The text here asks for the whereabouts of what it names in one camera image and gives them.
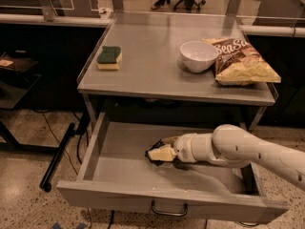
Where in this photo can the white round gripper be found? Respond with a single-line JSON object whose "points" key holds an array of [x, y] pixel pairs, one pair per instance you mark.
{"points": [[183, 149]]}

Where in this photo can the blue rxbar blueberry bar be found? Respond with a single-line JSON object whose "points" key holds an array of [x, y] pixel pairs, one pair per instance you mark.
{"points": [[159, 153]]}

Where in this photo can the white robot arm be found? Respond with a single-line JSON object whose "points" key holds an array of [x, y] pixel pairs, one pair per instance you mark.
{"points": [[231, 146]]}

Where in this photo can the grey open top drawer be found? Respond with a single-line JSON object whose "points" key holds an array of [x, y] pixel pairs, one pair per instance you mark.
{"points": [[116, 175]]}

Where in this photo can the white bowl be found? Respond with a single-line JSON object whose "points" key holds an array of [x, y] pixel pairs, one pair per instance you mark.
{"points": [[198, 56]]}

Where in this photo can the grey metal table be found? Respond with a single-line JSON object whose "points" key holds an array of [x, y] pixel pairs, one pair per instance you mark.
{"points": [[149, 68]]}

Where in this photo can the green yellow sponge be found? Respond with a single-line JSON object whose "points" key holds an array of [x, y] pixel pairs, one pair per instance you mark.
{"points": [[109, 58]]}

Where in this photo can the sea salt chips bag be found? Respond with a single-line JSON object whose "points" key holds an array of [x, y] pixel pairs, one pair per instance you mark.
{"points": [[240, 64]]}

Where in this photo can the black floor bar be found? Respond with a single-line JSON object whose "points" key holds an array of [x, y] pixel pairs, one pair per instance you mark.
{"points": [[45, 183]]}

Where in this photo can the dark side cart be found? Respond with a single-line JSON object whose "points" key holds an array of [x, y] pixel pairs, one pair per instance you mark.
{"points": [[16, 79]]}

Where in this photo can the black drawer handle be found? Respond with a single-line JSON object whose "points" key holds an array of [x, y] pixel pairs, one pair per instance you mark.
{"points": [[169, 210]]}

